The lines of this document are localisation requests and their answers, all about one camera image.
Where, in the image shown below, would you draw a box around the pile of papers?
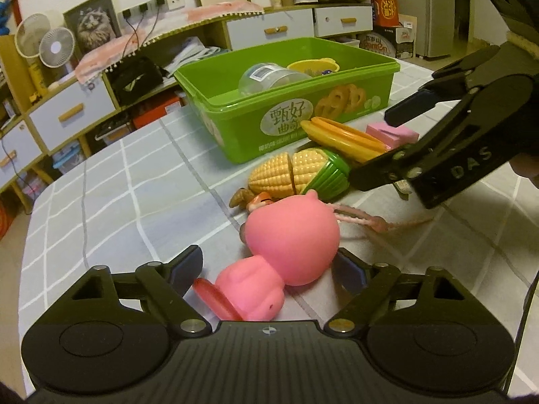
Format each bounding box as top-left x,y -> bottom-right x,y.
162,37 -> 232,78

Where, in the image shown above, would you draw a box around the pink strap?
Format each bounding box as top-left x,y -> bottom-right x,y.
328,204 -> 434,235

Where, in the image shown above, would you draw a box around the orange yellow toy rings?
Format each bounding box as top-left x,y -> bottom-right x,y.
302,116 -> 390,163

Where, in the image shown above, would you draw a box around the small brown toy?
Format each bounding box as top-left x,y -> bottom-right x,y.
229,188 -> 274,211

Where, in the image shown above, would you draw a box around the clear cotton swab jar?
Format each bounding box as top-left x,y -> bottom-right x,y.
238,63 -> 312,97

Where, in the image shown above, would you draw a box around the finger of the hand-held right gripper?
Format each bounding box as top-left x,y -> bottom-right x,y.
384,44 -> 512,128
349,88 -> 498,192

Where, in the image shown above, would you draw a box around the yellow toy cup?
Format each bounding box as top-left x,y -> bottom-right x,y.
287,57 -> 341,78

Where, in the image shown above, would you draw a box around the pink pig toy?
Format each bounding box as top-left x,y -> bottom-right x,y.
193,189 -> 341,323

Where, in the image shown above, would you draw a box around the yellow toy corn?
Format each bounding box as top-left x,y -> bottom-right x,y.
248,147 -> 351,200

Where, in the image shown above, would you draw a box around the wooden cabinet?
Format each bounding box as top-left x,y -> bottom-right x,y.
0,2 -> 375,215

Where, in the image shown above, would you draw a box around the grey refrigerator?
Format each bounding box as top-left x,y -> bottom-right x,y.
415,0 -> 468,60

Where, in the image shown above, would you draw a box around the red storage box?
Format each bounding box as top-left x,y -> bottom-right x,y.
132,95 -> 184,131

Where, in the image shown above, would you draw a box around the white drawer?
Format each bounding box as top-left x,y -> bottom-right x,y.
0,120 -> 45,190
27,79 -> 119,152
314,5 -> 375,38
225,8 -> 316,51

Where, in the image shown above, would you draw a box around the printed carton box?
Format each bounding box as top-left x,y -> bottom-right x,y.
375,25 -> 417,60

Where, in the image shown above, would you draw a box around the black cable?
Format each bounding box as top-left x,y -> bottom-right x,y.
503,275 -> 539,392

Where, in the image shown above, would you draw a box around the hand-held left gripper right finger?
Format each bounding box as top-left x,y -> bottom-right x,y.
323,249 -> 466,337

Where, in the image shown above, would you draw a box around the pink block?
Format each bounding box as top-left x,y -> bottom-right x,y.
366,121 -> 419,150

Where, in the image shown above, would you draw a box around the orange red gift box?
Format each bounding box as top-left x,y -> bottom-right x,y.
373,0 -> 401,28

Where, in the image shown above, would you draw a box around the cat picture frame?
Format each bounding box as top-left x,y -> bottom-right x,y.
63,0 -> 123,57

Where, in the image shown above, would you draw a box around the grey checkered tablecloth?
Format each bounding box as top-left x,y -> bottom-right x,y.
19,57 -> 539,396

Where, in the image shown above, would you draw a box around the black bag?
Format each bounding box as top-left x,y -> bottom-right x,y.
103,56 -> 165,107

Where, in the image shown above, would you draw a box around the pink fringed cloth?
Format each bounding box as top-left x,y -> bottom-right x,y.
76,1 -> 266,82

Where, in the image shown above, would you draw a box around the green plastic box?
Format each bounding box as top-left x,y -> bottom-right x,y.
173,37 -> 401,165

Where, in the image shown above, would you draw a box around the white desk fan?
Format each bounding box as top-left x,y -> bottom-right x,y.
14,12 -> 64,59
39,27 -> 77,68

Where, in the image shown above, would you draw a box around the clear storage bin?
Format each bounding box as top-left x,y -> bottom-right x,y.
95,118 -> 133,144
51,141 -> 87,175

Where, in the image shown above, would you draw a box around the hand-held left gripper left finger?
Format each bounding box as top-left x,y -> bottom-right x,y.
71,245 -> 212,338

